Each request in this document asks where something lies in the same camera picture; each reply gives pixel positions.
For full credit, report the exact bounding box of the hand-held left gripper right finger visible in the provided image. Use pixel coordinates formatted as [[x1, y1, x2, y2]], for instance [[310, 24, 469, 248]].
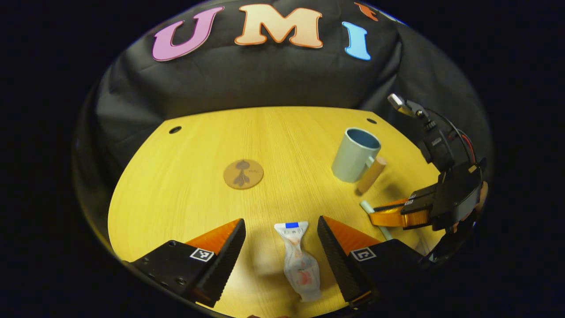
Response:
[[317, 215, 435, 310]]

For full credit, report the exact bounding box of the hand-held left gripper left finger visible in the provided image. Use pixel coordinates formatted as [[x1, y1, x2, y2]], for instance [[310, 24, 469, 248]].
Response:
[[121, 218, 247, 308]]

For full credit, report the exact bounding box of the pale green toothbrush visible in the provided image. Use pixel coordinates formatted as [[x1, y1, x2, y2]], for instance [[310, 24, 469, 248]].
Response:
[[360, 200, 393, 241]]

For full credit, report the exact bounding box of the pale blue cup wooden handle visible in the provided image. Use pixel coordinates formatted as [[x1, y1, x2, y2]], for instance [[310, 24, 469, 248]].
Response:
[[331, 127, 388, 194]]

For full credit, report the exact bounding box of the round brown coaster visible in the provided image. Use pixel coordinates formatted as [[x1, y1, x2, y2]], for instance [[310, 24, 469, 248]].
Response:
[[223, 159, 264, 190]]

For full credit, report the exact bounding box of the wooden desktop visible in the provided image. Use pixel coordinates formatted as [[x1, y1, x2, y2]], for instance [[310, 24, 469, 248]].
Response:
[[107, 106, 446, 318]]

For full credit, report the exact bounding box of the black backdrop cloth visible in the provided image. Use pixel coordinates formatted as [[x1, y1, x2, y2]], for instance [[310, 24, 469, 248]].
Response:
[[73, 0, 493, 248]]

